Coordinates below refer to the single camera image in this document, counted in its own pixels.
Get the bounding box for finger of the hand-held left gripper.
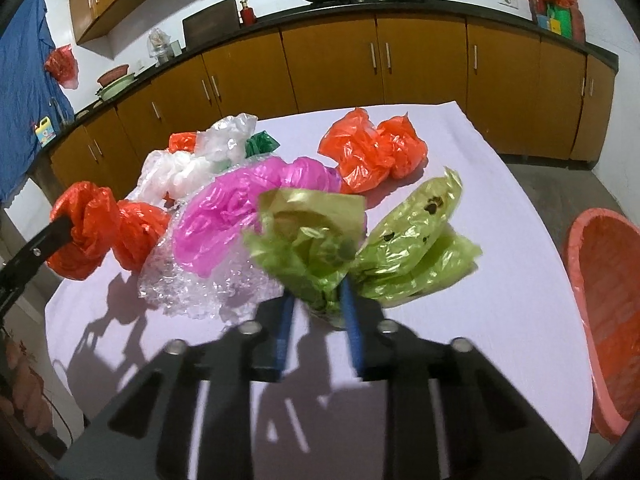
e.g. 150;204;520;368
0;215;75;311

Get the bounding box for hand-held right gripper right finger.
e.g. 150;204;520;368
340;279;584;480

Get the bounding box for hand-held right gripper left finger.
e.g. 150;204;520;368
54;295;297;480

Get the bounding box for light green plastic bag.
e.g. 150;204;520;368
350;167;483;306
243;187;368;311

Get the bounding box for clear bubble wrap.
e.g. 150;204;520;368
139;232;286;322

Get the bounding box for pink plastic bag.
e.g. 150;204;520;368
172;156;343;277

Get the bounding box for white plastic bag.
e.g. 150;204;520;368
135;149;221;203

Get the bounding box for small orange plastic bag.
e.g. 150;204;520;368
168;131;201;155

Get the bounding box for large orange plastic bag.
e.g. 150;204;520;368
318;107;430;195

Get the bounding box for clear plastic bag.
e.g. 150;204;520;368
196;112;258;166

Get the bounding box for red plastic bin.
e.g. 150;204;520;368
562;208;640;443

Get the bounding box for yellow bottle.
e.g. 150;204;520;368
33;115;57;149

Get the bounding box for blue cloth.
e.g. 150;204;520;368
0;0;77;207

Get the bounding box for green basin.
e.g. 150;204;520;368
97;74;137;101

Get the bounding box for hanging red plastic bag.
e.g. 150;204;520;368
44;44;81;89

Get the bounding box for red basin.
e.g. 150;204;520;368
96;64;131;87

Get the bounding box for dark green plastic bag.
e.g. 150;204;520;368
245;131;280;157

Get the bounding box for glass jar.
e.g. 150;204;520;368
147;27;174;67

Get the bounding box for wooden lower kitchen cabinets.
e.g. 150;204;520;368
49;10;617;196

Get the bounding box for dark cutting board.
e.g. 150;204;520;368
182;0;239;52

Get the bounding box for black countertop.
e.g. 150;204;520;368
37;0;621;153

